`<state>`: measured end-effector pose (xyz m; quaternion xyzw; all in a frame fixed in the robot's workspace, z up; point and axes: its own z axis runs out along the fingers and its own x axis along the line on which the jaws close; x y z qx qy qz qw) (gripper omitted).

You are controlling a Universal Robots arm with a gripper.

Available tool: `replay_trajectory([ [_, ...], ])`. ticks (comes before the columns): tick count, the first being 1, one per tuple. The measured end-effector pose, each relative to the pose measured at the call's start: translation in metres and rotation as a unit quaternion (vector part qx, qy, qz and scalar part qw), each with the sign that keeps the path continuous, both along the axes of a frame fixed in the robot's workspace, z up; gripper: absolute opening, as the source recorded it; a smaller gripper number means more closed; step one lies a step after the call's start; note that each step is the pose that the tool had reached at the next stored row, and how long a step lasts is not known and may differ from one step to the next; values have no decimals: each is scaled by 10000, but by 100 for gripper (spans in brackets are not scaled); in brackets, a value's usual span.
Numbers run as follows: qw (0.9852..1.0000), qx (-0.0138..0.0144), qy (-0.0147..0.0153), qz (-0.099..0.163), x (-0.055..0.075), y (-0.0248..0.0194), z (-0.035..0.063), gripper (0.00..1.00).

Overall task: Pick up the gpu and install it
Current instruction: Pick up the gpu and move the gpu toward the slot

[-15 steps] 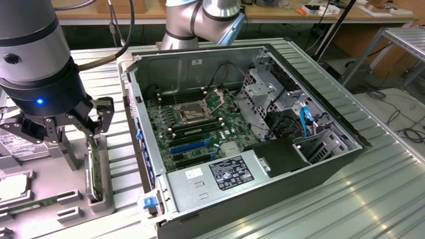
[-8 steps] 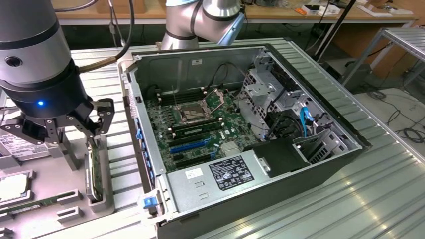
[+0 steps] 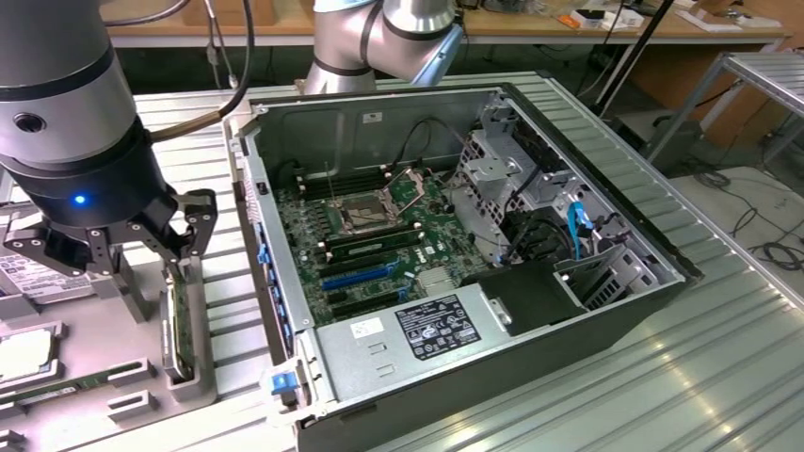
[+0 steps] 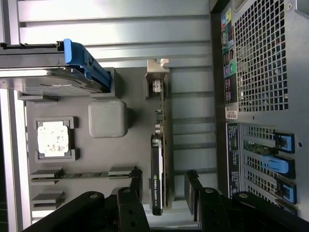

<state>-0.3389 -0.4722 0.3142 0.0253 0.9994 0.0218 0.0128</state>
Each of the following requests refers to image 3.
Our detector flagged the green loose RAM stick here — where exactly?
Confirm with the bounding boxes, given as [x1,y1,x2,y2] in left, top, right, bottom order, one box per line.
[0,375,115,411]

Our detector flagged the black expansion slot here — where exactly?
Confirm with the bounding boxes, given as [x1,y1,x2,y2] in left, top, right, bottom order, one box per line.
[331,300,414,319]
[315,258,407,280]
[326,289,407,307]

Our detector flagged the black tripod pole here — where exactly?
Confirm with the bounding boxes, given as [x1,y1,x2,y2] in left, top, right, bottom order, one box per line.
[594,0,678,112]

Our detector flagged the green Dell motherboard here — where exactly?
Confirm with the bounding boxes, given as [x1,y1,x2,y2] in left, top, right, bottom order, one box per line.
[275,171,493,331]

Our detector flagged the black floor cables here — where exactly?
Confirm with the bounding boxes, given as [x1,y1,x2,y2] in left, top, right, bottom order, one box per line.
[690,167,804,274]

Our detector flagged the silver CPU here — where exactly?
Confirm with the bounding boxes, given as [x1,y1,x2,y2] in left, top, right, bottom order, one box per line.
[0,329,55,380]

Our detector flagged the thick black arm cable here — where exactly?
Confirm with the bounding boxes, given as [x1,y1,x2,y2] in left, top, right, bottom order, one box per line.
[103,0,259,142]

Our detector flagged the blue card retainer strip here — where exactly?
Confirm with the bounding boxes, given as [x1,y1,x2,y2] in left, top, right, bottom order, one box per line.
[253,220,297,347]

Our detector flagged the thin socket locking lever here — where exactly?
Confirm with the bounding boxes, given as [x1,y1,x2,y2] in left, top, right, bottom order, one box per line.
[322,161,339,211]

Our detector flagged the installed RAM stick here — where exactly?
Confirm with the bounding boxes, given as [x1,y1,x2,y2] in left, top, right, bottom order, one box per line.
[322,231,425,264]

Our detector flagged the black looping wire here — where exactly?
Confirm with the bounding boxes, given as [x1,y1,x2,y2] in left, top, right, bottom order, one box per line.
[386,117,471,173]

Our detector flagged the grey power supply unit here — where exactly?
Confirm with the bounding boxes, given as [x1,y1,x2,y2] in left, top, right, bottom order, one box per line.
[315,283,515,407]

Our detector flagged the CPU socket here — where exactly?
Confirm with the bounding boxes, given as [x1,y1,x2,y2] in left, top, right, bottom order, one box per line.
[335,191,403,236]

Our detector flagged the brown wooden panel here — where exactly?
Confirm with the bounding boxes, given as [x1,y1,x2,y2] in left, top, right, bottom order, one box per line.
[627,44,785,150]

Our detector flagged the grey hanging cable with plug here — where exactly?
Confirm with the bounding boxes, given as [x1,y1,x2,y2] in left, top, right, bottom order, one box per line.
[202,0,242,90]

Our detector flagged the blue case latch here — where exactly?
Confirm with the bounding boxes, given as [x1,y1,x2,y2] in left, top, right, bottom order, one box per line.
[266,371,298,397]

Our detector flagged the metal socket cover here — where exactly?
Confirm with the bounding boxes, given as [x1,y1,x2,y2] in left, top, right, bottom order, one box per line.
[379,167,434,221]

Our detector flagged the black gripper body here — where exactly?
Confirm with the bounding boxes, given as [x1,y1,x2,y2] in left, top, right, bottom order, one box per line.
[0,117,183,233]

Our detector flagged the black equipment box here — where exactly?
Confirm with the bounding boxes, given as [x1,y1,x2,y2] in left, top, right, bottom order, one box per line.
[613,111,707,164]

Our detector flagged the grey parts rack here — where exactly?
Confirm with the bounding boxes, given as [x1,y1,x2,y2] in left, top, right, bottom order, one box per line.
[0,244,219,452]

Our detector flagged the silver chipset heatsink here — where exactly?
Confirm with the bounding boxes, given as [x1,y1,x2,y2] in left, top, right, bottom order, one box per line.
[415,269,462,292]

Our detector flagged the white cardboard box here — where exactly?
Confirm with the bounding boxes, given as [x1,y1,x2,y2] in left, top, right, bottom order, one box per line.
[599,9,647,30]

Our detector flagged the blue disk wire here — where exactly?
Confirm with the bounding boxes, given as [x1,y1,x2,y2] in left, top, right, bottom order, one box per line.
[567,201,598,263]

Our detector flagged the silver disk bay cage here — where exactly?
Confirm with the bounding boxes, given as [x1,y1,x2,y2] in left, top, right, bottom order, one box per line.
[453,127,558,265]

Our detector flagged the black open PC case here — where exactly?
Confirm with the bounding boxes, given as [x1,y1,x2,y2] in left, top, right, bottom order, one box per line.
[223,82,705,452]

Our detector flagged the hard disk blue caddy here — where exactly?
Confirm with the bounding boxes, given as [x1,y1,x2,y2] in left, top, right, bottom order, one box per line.
[0,202,98,305]

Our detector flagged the wooden desk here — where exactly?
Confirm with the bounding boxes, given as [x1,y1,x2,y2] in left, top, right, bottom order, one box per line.
[99,0,794,60]

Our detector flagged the green graphics card black cooler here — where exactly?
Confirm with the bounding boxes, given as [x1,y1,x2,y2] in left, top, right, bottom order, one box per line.
[158,253,194,381]

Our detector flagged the metal frame slatted table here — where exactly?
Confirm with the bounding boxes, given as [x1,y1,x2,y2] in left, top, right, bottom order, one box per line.
[645,50,804,166]

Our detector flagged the blue expansion slot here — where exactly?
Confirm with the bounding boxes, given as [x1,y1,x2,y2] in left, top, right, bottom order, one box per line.
[321,271,403,292]

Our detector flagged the perforated silver disk bay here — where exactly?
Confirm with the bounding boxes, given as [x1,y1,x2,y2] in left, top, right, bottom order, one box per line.
[551,242,669,313]

